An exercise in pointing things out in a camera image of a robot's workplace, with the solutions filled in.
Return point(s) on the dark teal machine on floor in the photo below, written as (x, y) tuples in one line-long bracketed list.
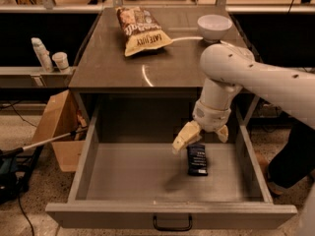
[(16, 169)]

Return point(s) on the white paper cup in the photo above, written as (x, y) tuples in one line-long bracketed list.
[(61, 61)]

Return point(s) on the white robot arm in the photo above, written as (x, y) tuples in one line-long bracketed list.
[(228, 70)]

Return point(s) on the open grey top drawer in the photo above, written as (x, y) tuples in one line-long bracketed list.
[(128, 173)]

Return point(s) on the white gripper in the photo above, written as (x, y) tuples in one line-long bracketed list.
[(213, 117)]

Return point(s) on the metal pole black grip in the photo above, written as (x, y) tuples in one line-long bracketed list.
[(39, 144)]

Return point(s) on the person leg dark trousers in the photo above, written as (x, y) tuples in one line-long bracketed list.
[(297, 158)]

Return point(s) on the dark blue rxbar chocolate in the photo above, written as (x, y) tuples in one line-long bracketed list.
[(197, 160)]

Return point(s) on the grey counter cabinet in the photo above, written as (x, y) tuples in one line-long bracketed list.
[(104, 67)]

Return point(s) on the white ceramic bowl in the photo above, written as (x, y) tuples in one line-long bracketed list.
[(213, 27)]

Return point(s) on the brown cardboard box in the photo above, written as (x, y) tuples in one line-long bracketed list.
[(60, 116)]

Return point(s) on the white spray bottle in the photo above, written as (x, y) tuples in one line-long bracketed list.
[(42, 54)]

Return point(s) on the brown yellow chip bag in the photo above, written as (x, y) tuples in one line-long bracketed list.
[(142, 31)]

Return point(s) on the black drawer handle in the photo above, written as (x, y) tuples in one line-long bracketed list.
[(173, 225)]

